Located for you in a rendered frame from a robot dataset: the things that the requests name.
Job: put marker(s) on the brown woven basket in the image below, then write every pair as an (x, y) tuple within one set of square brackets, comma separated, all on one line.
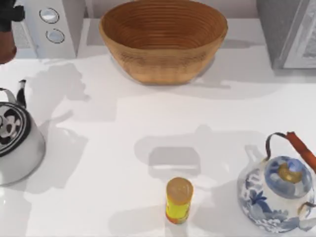
[(163, 39)]

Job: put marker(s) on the grey cabinet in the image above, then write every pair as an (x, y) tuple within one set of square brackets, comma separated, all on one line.
[(276, 34)]

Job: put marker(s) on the black and white kettle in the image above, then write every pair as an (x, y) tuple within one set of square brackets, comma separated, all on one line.
[(17, 138)]

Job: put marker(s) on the yellow can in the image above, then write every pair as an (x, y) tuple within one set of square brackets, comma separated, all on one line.
[(179, 200)]

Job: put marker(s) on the pale microwave oven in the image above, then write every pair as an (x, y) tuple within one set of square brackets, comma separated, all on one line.
[(66, 29)]

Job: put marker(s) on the large microwave knob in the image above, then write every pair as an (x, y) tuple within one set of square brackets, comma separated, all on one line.
[(49, 15)]

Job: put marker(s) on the small microwave knob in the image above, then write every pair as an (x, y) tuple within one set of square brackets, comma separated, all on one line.
[(55, 36)]

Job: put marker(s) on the blue and white teapot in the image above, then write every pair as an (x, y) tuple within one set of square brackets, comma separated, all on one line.
[(276, 192)]

